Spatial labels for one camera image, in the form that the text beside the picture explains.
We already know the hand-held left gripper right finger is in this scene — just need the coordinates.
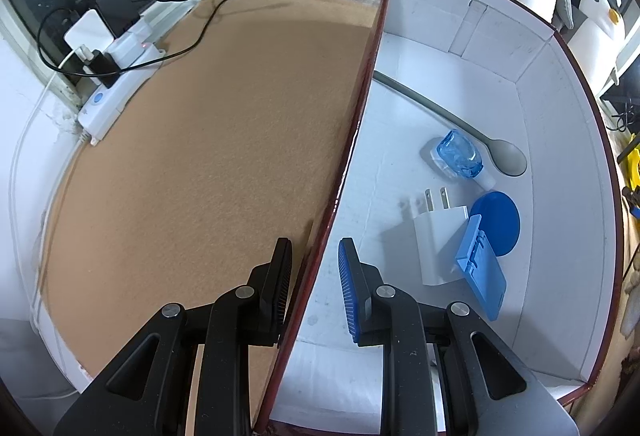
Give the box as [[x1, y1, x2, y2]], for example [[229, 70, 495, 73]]
[[337, 237, 583, 436]]

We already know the blue phone stand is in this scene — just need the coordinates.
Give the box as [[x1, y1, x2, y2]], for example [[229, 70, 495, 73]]
[[454, 214, 507, 321]]

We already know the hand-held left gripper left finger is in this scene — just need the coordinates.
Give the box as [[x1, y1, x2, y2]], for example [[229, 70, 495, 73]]
[[52, 237, 293, 436]]

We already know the clear blue bottle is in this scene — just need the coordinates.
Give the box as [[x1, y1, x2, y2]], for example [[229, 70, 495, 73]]
[[425, 129, 496, 192]]

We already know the white wall charger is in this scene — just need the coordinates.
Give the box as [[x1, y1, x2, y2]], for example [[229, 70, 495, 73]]
[[410, 187, 476, 287]]

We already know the grey metal spoon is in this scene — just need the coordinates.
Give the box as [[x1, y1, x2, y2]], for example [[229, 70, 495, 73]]
[[372, 70, 528, 178]]

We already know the white power adapter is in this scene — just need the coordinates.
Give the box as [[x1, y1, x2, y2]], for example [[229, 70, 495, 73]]
[[64, 10, 115, 48]]

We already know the white power strip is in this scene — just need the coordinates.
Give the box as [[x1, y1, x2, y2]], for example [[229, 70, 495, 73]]
[[77, 18, 168, 147]]

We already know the black cable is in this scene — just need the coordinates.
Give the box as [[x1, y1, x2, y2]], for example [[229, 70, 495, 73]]
[[37, 0, 286, 79]]

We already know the black plug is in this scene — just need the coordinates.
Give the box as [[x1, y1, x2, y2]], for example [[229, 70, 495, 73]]
[[87, 48, 121, 89]]

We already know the black box device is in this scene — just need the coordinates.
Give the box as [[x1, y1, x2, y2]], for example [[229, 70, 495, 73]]
[[97, 0, 146, 34]]

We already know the blue round lid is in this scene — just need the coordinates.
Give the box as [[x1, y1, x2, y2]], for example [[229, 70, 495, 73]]
[[469, 191, 521, 258]]

